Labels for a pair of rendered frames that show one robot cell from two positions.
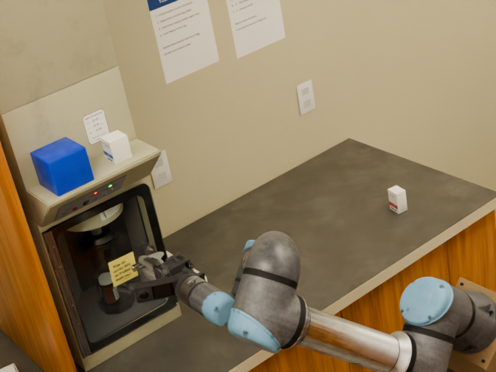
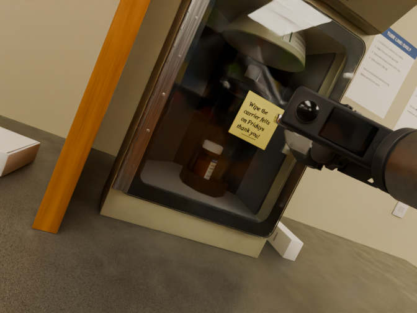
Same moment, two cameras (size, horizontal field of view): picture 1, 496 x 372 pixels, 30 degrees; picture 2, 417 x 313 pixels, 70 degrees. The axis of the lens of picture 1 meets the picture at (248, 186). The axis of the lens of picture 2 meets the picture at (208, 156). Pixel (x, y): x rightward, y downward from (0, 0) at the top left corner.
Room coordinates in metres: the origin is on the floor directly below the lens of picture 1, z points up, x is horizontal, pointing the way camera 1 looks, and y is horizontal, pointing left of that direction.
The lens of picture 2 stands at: (1.57, 0.31, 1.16)
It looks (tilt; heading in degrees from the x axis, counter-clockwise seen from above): 7 degrees down; 12
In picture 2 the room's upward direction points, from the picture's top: 25 degrees clockwise
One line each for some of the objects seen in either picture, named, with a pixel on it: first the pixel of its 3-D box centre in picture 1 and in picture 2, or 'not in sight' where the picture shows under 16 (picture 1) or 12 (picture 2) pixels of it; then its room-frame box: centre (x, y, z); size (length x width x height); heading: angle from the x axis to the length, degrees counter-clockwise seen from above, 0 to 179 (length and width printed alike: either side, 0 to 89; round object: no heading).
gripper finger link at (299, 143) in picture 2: (156, 271); (306, 146); (2.05, 0.28, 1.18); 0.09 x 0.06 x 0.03; 33
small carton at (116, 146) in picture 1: (116, 147); not in sight; (2.07, 0.30, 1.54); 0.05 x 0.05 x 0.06; 30
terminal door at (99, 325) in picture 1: (116, 270); (248, 113); (2.07, 0.38, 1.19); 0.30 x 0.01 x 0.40; 121
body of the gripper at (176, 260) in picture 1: (178, 278); (368, 152); (1.96, 0.22, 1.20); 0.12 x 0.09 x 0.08; 33
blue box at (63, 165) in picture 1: (62, 166); not in sight; (1.99, 0.42, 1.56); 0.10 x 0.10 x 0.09; 33
